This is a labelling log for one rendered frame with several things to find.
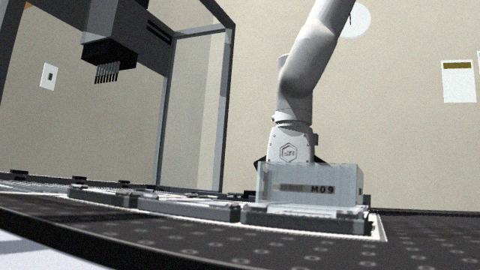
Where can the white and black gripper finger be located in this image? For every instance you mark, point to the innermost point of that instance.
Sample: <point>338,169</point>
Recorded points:
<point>318,160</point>
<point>256,162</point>

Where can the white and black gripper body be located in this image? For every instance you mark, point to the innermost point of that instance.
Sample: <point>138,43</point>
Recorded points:
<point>289,142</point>

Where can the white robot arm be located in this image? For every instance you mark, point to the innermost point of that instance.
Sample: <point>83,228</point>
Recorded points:
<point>307,60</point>

